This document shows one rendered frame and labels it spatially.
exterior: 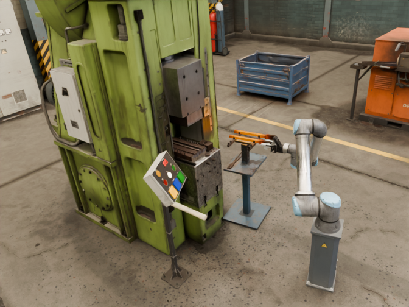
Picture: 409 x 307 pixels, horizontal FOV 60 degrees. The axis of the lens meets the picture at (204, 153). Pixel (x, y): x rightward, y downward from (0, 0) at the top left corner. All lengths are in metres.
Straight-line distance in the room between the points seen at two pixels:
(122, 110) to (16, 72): 4.90
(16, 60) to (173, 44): 5.21
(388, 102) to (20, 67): 6.50
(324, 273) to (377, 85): 3.53
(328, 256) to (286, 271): 0.52
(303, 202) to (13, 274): 2.76
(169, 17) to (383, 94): 3.94
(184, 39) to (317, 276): 2.20
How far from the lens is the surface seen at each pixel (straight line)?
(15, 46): 7.72
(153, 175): 2.48
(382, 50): 5.84
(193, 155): 3.08
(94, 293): 3.44
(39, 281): 3.76
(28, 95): 7.91
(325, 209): 2.74
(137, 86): 2.68
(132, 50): 2.62
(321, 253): 3.00
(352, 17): 10.36
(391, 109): 6.03
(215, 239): 3.64
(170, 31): 2.86
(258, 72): 6.82
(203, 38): 3.16
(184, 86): 2.80
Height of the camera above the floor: 2.48
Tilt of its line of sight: 29 degrees down
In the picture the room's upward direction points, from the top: 5 degrees counter-clockwise
